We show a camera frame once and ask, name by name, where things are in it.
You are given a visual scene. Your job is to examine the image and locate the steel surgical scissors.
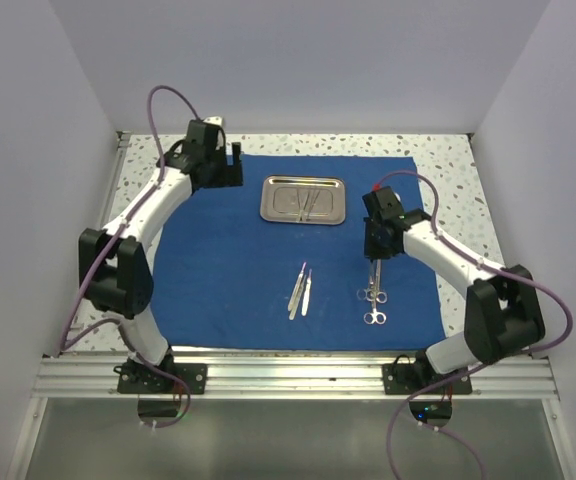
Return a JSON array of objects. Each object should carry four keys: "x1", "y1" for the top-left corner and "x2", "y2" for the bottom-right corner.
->
[{"x1": 364, "y1": 302, "x2": 387, "y2": 325}]

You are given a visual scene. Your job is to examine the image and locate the white handled scalpel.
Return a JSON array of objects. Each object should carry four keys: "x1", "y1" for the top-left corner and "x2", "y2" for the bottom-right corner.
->
[{"x1": 300, "y1": 270, "x2": 312, "y2": 317}]

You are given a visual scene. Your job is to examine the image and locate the steel scalpel handle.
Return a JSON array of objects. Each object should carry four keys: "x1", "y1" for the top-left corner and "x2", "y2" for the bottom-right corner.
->
[{"x1": 287, "y1": 262, "x2": 307, "y2": 320}]

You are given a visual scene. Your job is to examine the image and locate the steel forceps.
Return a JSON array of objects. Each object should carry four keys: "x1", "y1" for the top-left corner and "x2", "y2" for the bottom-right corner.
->
[{"x1": 296, "y1": 188, "x2": 311, "y2": 223}]

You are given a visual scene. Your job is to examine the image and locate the blue surgical cloth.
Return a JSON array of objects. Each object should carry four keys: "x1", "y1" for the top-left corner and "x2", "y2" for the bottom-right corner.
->
[{"x1": 151, "y1": 156, "x2": 444, "y2": 351}]

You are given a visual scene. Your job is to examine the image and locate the steel tweezers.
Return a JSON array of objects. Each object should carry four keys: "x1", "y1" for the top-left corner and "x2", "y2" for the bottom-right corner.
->
[{"x1": 304, "y1": 188, "x2": 320, "y2": 222}]

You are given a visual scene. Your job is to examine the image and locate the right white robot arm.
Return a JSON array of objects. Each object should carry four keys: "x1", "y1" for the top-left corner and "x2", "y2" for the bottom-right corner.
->
[{"x1": 362, "y1": 187, "x2": 545, "y2": 393}]

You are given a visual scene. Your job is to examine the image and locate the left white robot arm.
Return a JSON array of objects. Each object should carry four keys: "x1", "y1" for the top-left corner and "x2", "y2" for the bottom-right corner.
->
[{"x1": 78, "y1": 116, "x2": 243, "y2": 393}]

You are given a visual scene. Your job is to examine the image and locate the steel instrument tray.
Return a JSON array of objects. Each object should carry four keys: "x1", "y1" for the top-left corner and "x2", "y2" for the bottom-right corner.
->
[{"x1": 260, "y1": 175, "x2": 346, "y2": 226}]

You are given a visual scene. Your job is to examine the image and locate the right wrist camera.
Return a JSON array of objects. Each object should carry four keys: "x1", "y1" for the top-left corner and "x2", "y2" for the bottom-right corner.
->
[{"x1": 372, "y1": 185, "x2": 401, "y2": 203}]

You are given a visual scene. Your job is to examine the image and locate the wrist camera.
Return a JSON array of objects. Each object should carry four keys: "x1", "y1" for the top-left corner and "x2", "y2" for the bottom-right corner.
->
[
  {"x1": 372, "y1": 185, "x2": 401, "y2": 203},
  {"x1": 203, "y1": 116, "x2": 225, "y2": 127}
]

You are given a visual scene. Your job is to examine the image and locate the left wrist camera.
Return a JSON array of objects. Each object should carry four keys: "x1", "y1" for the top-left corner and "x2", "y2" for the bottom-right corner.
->
[{"x1": 203, "y1": 116, "x2": 225, "y2": 127}]

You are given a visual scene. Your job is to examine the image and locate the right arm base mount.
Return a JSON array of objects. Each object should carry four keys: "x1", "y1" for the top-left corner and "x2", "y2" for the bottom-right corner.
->
[{"x1": 381, "y1": 352, "x2": 473, "y2": 395}]

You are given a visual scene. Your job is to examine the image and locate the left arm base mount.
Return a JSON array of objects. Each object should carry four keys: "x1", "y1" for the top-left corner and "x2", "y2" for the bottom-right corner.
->
[{"x1": 113, "y1": 356, "x2": 208, "y2": 395}]

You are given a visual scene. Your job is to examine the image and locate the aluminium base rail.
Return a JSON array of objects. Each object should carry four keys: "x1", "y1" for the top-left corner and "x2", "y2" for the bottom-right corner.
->
[{"x1": 31, "y1": 348, "x2": 558, "y2": 400}]

